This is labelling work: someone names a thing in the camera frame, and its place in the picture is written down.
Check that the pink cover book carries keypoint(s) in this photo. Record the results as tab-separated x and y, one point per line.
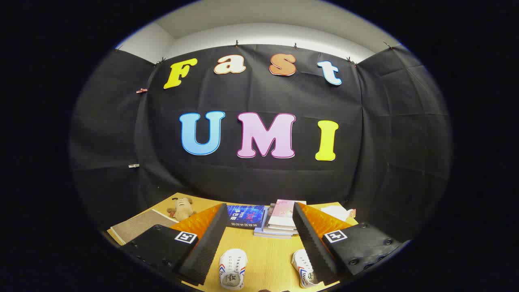
282	211

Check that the dark blue book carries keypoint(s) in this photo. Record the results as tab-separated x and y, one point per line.
245	215

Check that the grey white book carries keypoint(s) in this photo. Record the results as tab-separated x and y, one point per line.
279	232

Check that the red clip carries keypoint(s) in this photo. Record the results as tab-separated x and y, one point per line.
142	90

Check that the white plush toy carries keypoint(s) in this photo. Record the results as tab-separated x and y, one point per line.
336	213

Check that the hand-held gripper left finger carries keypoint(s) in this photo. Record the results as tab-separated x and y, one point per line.
211	243

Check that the white canvas shoe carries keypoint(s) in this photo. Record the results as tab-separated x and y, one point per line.
233	263
302	267

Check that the beige fabric storage box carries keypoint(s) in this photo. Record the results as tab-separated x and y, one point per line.
138	225

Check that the brown plush dog toy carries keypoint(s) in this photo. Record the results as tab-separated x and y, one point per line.
183	209

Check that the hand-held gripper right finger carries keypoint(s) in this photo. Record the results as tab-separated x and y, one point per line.
310	243

